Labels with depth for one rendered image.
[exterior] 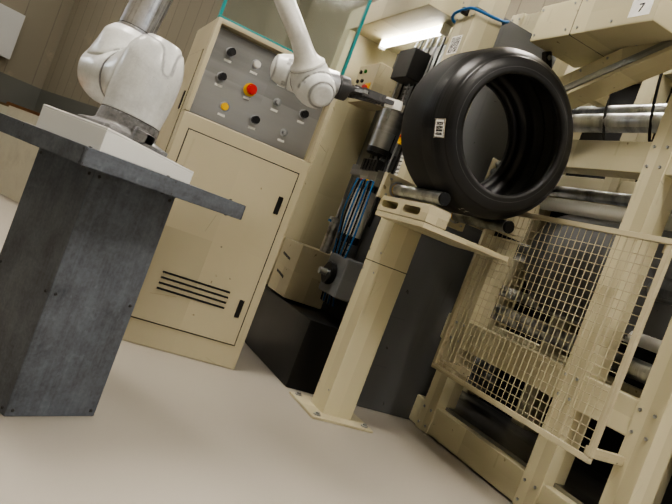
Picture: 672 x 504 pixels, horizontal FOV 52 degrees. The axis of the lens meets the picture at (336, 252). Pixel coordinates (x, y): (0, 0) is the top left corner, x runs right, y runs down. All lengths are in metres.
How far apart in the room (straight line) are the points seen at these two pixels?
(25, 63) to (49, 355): 8.60
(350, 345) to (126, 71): 1.37
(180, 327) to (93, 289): 1.06
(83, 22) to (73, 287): 8.52
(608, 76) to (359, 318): 1.25
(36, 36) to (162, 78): 8.50
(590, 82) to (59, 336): 1.98
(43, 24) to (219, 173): 7.74
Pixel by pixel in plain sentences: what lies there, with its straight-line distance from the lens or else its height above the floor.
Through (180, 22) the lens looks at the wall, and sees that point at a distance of 8.61.
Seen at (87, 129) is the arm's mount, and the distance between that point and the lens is 1.72.
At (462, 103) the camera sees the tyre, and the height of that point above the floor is 1.20.
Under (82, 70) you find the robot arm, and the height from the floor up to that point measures 0.83.
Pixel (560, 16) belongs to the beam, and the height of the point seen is 1.72.
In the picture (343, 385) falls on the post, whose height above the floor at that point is 0.14.
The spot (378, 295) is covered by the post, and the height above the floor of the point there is 0.51.
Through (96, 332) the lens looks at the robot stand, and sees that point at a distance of 1.84.
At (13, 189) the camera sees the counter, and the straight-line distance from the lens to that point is 6.30.
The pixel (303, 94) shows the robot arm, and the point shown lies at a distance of 1.97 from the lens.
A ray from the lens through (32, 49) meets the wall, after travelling 10.27.
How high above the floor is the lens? 0.66
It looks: 1 degrees down
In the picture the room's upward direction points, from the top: 21 degrees clockwise
